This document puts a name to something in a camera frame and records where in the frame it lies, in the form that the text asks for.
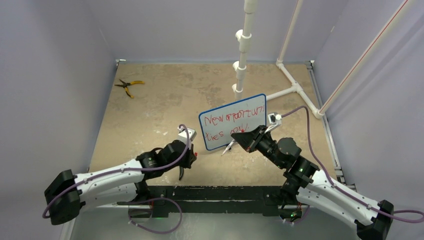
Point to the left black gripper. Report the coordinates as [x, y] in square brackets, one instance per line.
[190, 157]

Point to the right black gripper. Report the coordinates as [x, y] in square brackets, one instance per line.
[250, 140]

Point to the white red marker pen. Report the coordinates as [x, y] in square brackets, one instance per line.
[229, 146]

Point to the blue framed whiteboard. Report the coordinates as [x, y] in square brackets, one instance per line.
[219, 123]

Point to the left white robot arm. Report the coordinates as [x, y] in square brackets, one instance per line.
[70, 194]

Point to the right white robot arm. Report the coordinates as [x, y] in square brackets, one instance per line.
[309, 184]

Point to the black handled wire stripper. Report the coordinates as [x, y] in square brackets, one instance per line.
[181, 173]

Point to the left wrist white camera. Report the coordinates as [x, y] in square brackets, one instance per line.
[186, 134]

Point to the wrist white camera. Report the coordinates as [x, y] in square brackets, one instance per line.
[274, 121]
[186, 134]

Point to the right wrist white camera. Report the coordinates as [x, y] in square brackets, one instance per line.
[274, 121]

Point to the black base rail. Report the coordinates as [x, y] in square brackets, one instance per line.
[265, 200]

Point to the yellow handled pliers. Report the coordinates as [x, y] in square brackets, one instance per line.
[125, 85]

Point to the white PVC pipe frame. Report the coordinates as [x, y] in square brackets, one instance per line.
[275, 49]

